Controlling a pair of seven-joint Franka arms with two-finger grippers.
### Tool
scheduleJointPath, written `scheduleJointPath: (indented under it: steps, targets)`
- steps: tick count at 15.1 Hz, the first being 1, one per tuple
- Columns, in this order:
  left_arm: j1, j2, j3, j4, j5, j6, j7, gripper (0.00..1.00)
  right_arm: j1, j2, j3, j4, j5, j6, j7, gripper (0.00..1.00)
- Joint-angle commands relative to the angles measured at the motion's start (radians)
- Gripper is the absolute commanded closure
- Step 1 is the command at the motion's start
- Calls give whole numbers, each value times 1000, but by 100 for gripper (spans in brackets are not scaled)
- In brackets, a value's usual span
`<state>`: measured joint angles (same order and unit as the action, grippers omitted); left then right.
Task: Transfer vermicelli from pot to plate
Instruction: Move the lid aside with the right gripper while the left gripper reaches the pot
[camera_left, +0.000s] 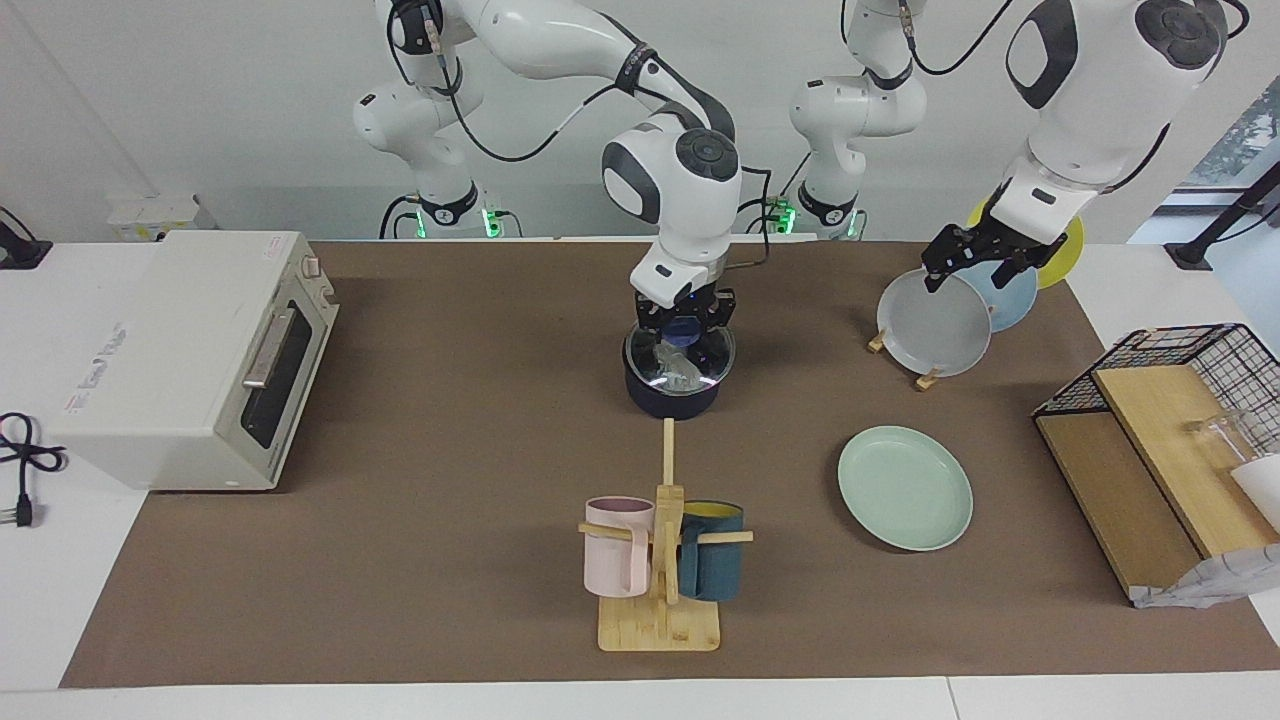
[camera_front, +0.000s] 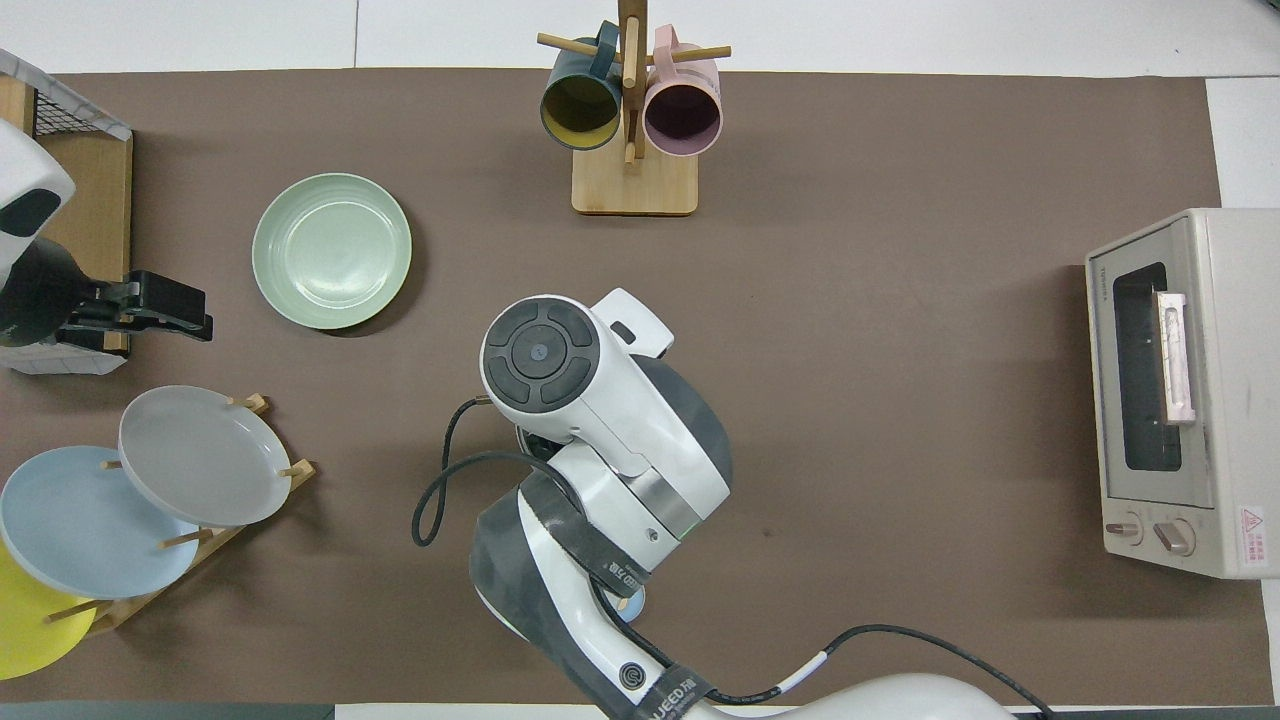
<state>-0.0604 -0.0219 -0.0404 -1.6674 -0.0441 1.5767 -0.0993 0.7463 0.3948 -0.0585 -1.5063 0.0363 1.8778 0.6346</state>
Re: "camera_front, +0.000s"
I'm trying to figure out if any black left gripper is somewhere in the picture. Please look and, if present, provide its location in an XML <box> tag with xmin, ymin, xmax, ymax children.
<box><xmin>62</xmin><ymin>272</ymin><xmax>213</xmax><ymax>341</ymax></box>

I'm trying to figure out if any grey plate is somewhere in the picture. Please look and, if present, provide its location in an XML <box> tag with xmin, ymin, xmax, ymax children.
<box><xmin>118</xmin><ymin>385</ymin><xmax>293</xmax><ymax>528</ymax></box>

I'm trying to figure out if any light green plate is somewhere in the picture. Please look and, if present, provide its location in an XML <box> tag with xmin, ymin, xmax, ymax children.
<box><xmin>252</xmin><ymin>173</ymin><xmax>413</xmax><ymax>331</ymax></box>

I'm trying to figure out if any wooden plate rack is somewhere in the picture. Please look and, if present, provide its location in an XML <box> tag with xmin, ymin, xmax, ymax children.
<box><xmin>45</xmin><ymin>393</ymin><xmax>318</xmax><ymax>636</ymax></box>

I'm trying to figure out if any light blue plate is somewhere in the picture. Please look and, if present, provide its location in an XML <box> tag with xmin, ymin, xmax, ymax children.
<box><xmin>0</xmin><ymin>445</ymin><xmax>201</xmax><ymax>599</ymax></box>

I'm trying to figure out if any yellow plate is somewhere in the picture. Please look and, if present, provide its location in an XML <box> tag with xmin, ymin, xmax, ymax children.
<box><xmin>0</xmin><ymin>540</ymin><xmax>99</xmax><ymax>681</ymax></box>

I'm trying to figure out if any wooden two-tier shelf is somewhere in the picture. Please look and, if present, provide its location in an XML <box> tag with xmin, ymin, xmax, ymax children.
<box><xmin>0</xmin><ymin>75</ymin><xmax>133</xmax><ymax>353</ymax></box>

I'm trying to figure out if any dark teal mug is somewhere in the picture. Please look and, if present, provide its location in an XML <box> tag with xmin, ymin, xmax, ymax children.
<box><xmin>540</xmin><ymin>22</ymin><xmax>623</xmax><ymax>151</ymax></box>

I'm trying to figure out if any wooden mug tree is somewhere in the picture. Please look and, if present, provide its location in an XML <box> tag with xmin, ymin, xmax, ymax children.
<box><xmin>537</xmin><ymin>0</ymin><xmax>733</xmax><ymax>216</ymax></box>

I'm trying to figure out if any pink mug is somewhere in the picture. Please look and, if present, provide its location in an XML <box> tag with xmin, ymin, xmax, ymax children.
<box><xmin>643</xmin><ymin>25</ymin><xmax>723</xmax><ymax>157</ymax></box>

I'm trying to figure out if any brown table mat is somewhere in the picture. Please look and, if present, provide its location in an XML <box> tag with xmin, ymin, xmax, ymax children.
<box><xmin>0</xmin><ymin>68</ymin><xmax>1266</xmax><ymax>706</ymax></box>

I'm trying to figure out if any white toaster oven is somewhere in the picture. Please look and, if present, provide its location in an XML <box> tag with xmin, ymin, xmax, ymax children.
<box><xmin>1085</xmin><ymin>207</ymin><xmax>1280</xmax><ymax>581</ymax></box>

